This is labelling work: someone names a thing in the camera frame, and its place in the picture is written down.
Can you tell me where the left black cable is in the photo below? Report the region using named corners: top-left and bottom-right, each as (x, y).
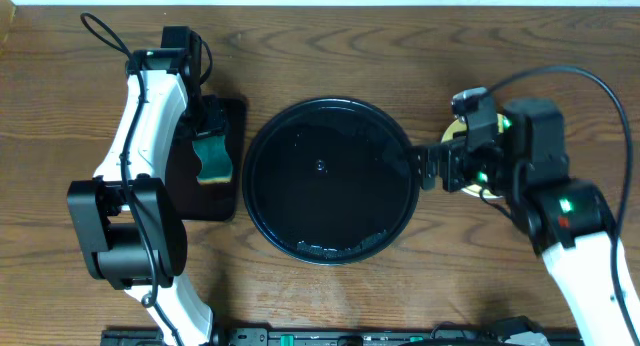
top-left (79, 11), bottom-right (215, 346)

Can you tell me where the right black cable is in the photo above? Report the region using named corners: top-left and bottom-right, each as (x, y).
top-left (477, 64), bottom-right (640, 346)

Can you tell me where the green yellow sponge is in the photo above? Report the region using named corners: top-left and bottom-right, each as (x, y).
top-left (192, 135), bottom-right (234, 185)

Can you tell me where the black cable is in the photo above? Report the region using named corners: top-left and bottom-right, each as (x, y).
top-left (79, 11), bottom-right (215, 346)
top-left (477, 64), bottom-right (640, 346)

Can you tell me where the light green plate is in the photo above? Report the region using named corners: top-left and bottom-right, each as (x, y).
top-left (461, 184), bottom-right (500, 200)

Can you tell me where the black rectangular tray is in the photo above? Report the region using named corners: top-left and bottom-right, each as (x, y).
top-left (165, 95), bottom-right (246, 221)

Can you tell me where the yellow plate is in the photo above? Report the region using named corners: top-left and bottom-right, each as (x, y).
top-left (441, 113), bottom-right (511, 143)

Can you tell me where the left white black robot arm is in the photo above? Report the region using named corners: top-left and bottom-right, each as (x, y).
top-left (67, 26), bottom-right (233, 345)

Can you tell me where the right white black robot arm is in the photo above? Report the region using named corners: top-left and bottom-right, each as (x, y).
top-left (414, 87), bottom-right (639, 345)

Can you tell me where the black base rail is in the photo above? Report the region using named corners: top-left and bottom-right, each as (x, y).
top-left (99, 315), bottom-right (586, 346)

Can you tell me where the black round tray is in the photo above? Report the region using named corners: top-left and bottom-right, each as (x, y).
top-left (242, 98), bottom-right (420, 265)

